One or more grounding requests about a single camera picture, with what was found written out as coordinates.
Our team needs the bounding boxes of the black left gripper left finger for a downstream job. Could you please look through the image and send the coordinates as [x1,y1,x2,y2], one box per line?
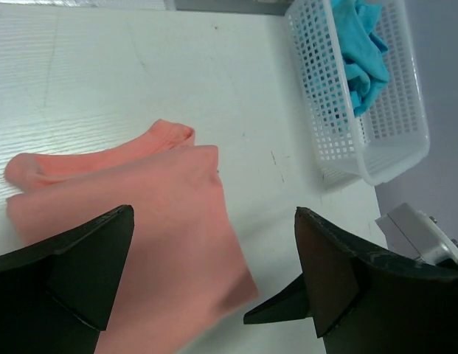
[0,205,134,353]

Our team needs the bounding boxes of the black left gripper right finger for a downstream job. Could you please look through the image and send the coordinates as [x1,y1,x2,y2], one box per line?
[243,207,458,353]

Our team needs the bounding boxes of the salmon orange t-shirt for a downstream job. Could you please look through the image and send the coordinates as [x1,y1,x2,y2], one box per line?
[4,120,258,353]

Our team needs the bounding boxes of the white plastic basket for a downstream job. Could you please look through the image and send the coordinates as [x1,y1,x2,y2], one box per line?
[285,1,430,186]

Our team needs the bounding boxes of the crumpled blue t-shirt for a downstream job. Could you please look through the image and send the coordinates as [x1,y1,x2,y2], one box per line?
[330,0,389,117]

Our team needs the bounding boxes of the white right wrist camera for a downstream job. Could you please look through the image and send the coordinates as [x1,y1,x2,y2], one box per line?
[375,203,458,269]

